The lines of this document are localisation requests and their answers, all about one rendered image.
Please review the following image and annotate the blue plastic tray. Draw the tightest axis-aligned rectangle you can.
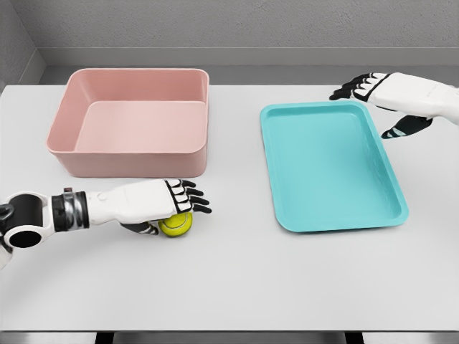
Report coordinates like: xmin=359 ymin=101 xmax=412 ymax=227
xmin=260 ymin=100 xmax=410 ymax=234

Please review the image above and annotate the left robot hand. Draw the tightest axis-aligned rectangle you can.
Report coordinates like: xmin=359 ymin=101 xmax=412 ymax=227
xmin=113 ymin=178 xmax=212 ymax=237

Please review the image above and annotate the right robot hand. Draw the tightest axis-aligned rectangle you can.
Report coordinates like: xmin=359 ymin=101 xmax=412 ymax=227
xmin=329 ymin=72 xmax=445 ymax=141

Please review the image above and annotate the pink plastic basket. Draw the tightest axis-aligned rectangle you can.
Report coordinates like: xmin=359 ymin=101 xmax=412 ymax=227
xmin=45 ymin=67 xmax=211 ymax=179

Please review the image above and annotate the yellow-green tennis ball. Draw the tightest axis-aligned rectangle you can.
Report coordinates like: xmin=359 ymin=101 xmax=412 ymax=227
xmin=158 ymin=213 xmax=194 ymax=239

